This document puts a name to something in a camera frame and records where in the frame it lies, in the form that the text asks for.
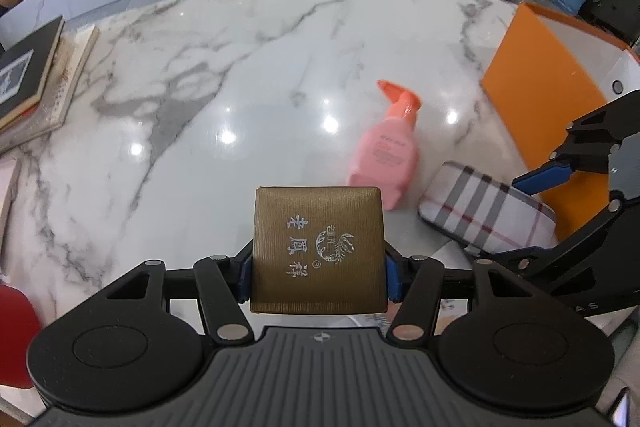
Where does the plaid zip case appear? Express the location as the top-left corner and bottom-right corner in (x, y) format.
(418, 161), (555, 255)

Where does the brown gift box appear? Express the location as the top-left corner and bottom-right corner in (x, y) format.
(250, 186), (387, 315)

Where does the orange storage box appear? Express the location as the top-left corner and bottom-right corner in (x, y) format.
(480, 1), (640, 242)

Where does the pink spray bottle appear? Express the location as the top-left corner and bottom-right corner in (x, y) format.
(347, 79), (422, 211)

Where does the red cup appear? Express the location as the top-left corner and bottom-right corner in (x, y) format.
(0, 285), (41, 389)

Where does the beige book underneath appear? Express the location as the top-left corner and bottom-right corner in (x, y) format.
(1, 24), (100, 154)

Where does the black hardcover book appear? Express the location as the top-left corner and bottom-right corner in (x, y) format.
(0, 16), (65, 128)

